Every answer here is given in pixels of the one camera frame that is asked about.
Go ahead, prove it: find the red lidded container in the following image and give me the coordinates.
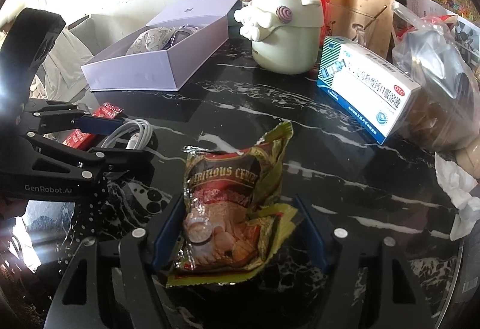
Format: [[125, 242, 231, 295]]
[[319, 0, 330, 47]]

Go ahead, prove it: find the brown paper bag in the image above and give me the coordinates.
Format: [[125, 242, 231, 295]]
[[328, 0, 394, 58]]

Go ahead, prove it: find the white crumpled tissue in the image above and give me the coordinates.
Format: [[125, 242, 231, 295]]
[[434, 153, 479, 241]]

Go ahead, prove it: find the white open gift box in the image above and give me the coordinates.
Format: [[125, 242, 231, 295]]
[[81, 0, 239, 91]]

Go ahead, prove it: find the clear plastic bag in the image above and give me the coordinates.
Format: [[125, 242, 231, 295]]
[[392, 2, 479, 152]]

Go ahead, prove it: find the white astronaut thermos jug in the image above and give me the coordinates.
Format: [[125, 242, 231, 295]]
[[234, 0, 324, 75]]

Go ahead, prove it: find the white garment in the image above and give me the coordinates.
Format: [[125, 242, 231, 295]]
[[30, 28, 93, 102]]

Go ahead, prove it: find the gold cereal packet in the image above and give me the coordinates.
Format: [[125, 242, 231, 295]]
[[167, 121, 298, 287]]

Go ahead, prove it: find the blue white medicine box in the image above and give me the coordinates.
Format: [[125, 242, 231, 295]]
[[316, 36, 421, 144]]

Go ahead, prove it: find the red snack packet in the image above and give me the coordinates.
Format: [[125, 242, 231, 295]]
[[63, 103, 126, 151]]

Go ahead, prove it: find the white charging cable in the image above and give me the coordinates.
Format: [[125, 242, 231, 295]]
[[98, 118, 155, 152]]

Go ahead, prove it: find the black polka dot hair band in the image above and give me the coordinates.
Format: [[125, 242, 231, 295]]
[[70, 163, 173, 244]]

